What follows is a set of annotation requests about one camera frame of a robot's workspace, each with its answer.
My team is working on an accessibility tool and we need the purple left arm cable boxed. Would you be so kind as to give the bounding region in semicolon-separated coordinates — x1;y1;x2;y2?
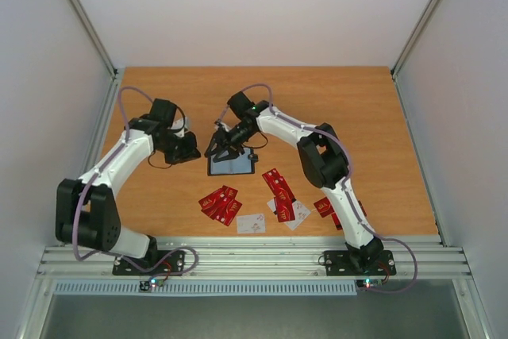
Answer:
74;87;199;276

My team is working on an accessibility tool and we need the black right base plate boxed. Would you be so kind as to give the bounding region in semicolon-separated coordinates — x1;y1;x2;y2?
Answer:
319;250;397;276

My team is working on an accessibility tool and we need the aluminium rail base front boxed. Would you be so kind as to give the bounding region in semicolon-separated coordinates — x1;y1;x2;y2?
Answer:
37;236;472;280

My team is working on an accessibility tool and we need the red card upper centre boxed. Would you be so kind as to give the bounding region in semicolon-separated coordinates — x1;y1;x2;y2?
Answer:
262;168;296;203

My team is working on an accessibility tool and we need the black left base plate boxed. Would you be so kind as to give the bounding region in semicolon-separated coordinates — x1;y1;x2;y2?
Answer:
112;250;185;276

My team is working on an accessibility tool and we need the white card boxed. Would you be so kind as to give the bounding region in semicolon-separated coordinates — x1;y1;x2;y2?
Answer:
285;200;311;231
236;214;266;234

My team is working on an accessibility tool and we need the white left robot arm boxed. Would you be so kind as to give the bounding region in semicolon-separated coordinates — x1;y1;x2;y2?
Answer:
55;98;201;274

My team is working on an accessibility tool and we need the aluminium frame post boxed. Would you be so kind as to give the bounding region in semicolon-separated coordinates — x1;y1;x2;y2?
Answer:
391;0;442;81
68;0;117;79

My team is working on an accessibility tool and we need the black leather card holder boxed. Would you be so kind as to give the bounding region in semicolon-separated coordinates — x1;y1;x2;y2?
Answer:
207;148;259;176

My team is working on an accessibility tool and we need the left small circuit board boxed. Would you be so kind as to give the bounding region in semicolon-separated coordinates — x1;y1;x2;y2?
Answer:
139;279;165;292

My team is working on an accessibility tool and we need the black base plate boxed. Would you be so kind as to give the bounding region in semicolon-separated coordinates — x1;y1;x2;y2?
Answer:
112;250;185;276
319;250;397;276

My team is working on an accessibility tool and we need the right small circuit board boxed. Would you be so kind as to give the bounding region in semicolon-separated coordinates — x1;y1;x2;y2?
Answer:
356;278;386;289

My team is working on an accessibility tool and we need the small circuit board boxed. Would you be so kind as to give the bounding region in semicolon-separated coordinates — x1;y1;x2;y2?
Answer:
356;278;386;289
139;279;165;292

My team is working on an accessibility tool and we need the white card right centre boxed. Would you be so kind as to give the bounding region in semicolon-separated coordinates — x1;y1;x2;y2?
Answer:
285;200;311;231

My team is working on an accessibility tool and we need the right aluminium frame post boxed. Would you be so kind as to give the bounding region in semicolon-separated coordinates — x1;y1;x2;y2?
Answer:
391;0;442;81

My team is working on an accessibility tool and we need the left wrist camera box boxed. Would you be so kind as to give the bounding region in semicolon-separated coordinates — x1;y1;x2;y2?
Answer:
170;117;190;133

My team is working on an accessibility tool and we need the red vip card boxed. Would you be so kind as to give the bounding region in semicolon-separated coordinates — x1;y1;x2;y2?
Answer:
198;188;225;216
213;199;242;226
330;200;366;227
314;197;334;218
274;196;295;223

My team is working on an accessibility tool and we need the grey slotted cable duct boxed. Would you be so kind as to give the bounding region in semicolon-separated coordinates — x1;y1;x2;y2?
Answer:
53;279;357;297

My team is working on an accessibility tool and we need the red card under left pile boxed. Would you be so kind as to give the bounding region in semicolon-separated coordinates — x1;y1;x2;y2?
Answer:
221;185;237;200

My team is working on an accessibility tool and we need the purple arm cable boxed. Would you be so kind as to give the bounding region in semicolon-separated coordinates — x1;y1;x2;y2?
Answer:
220;83;420;296
74;87;199;276

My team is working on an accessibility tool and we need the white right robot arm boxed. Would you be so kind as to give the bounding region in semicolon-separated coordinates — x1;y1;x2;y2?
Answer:
205;91;383;274

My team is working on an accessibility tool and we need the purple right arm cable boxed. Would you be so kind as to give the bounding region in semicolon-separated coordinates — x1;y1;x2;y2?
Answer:
220;83;420;296

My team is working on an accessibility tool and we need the left aluminium frame post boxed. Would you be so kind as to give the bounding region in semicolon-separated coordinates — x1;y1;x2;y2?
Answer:
68;0;117;79

